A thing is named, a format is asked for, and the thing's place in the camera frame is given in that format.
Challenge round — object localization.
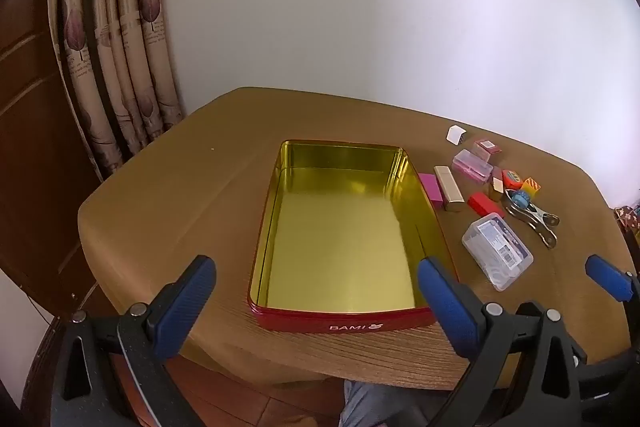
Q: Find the gold rectangular box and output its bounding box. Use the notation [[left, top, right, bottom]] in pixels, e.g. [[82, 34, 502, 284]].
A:
[[433, 165, 466, 212]]

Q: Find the clear pink plastic case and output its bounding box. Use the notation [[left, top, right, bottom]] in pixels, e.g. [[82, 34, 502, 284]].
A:
[[452, 149, 494, 184]]

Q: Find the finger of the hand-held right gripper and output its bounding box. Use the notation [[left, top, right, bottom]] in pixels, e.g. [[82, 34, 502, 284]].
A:
[[586, 254, 640, 303], [586, 349, 640, 408]]

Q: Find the red tin box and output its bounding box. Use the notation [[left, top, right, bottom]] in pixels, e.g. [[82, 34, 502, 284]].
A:
[[247, 138, 458, 334]]

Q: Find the beige box with red top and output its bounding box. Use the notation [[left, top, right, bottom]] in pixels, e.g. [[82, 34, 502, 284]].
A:
[[472, 138, 502, 158]]

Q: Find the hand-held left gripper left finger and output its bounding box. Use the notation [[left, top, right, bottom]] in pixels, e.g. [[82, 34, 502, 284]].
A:
[[50, 255, 218, 427]]

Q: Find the pink eraser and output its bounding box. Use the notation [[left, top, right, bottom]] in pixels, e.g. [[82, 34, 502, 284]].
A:
[[418, 173, 446, 204]]

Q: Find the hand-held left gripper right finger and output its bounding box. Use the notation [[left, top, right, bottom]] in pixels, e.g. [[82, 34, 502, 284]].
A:
[[417, 257, 596, 427]]

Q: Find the red block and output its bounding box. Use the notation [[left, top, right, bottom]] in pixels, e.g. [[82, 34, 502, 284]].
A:
[[467, 193, 507, 219]]

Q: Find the brown wooden door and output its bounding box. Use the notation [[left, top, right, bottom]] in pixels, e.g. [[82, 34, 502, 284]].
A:
[[0, 0, 126, 323]]

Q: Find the beige patterned curtain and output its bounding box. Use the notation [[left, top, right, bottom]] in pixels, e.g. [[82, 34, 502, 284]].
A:
[[47, 0, 186, 182]]

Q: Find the metal spring clip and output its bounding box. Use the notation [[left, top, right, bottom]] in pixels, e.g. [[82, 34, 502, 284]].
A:
[[501, 189, 561, 250]]

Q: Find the clear labelled plastic box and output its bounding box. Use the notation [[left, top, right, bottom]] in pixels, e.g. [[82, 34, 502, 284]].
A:
[[461, 213, 535, 292]]

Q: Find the person's leg in jeans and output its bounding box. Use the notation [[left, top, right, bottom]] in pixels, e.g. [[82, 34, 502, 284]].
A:
[[339, 379, 436, 427]]

